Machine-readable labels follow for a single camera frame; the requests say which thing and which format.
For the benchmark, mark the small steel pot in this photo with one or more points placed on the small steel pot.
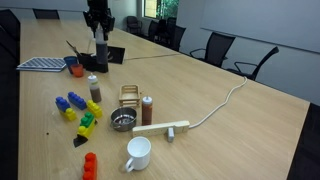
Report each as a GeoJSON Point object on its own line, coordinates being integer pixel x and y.
{"type": "Point", "coordinates": [123, 119]}

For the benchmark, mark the wooden slat basket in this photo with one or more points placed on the wooden slat basket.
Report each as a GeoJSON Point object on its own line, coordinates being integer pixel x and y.
{"type": "Point", "coordinates": [129, 96]}

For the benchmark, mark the blue yellow toy block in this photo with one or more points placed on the blue yellow toy block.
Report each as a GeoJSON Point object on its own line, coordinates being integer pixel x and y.
{"type": "Point", "coordinates": [65, 108]}

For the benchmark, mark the red toy block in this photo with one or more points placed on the red toy block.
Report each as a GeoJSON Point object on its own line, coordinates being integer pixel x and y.
{"type": "Point", "coordinates": [90, 167]}

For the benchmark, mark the blue plastic cup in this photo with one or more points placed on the blue plastic cup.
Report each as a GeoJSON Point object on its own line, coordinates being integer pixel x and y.
{"type": "Point", "coordinates": [70, 60]}

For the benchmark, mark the black office chair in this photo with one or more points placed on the black office chair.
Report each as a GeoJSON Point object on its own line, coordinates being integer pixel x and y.
{"type": "Point", "coordinates": [254, 73]}
{"type": "Point", "coordinates": [46, 14]}
{"type": "Point", "coordinates": [216, 49]}
{"type": "Point", "coordinates": [173, 38]}

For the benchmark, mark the dark sauce squeeze bottle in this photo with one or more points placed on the dark sauce squeeze bottle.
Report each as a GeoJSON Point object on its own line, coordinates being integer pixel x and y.
{"type": "Point", "coordinates": [101, 47]}

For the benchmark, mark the black utensil holder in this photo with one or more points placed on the black utensil holder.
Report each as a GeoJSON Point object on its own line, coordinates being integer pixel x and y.
{"type": "Point", "coordinates": [90, 63]}

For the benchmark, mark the orange plastic cup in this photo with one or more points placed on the orange plastic cup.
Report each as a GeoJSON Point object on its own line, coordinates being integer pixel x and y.
{"type": "Point", "coordinates": [77, 70]}

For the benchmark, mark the green yellow toy block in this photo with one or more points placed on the green yellow toy block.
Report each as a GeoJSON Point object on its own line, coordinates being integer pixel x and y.
{"type": "Point", "coordinates": [87, 125]}

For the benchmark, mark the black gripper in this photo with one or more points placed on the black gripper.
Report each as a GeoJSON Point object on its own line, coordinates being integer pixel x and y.
{"type": "Point", "coordinates": [99, 14]}

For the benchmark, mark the long blue toy block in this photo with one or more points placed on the long blue toy block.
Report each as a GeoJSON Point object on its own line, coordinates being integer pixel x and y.
{"type": "Point", "coordinates": [77, 100]}

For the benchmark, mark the brown sauce squeeze bottle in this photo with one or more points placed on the brown sauce squeeze bottle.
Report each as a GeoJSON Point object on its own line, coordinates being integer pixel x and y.
{"type": "Point", "coordinates": [94, 88]}

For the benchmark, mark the cream power strip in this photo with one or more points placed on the cream power strip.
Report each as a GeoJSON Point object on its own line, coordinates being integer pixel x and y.
{"type": "Point", "coordinates": [160, 129]}

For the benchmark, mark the white ceramic mug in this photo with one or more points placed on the white ceramic mug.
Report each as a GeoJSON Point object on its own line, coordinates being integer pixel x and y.
{"type": "Point", "coordinates": [139, 150]}

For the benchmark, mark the grey keyboard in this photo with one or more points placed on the grey keyboard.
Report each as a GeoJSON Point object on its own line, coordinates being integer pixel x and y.
{"type": "Point", "coordinates": [43, 64]}

